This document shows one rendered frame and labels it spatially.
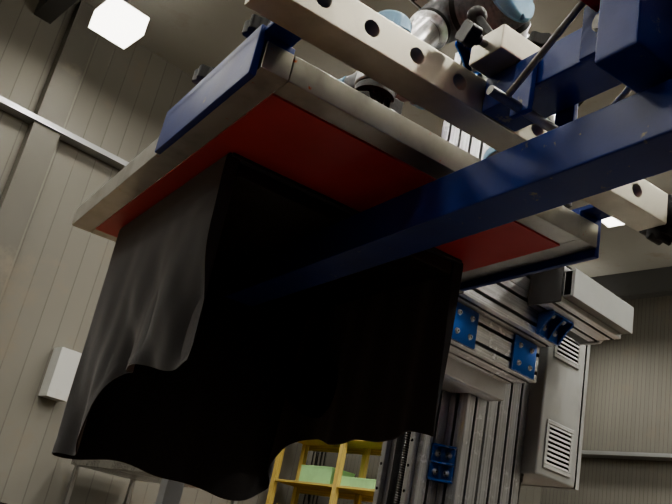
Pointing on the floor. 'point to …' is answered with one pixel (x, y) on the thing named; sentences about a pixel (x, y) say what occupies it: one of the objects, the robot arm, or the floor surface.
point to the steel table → (111, 474)
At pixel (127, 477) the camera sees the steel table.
